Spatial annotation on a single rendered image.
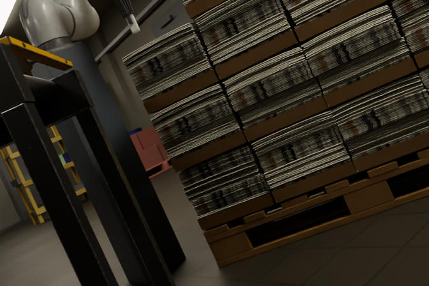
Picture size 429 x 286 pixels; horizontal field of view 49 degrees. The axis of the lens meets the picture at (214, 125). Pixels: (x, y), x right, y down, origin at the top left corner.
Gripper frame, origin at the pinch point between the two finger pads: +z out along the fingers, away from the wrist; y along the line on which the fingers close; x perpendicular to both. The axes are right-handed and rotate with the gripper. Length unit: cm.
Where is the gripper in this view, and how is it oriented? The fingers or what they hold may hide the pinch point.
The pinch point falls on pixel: (133, 23)
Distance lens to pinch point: 189.9
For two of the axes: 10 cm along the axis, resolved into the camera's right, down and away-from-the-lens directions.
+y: 2.5, -1.4, 9.6
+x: -8.7, 3.9, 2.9
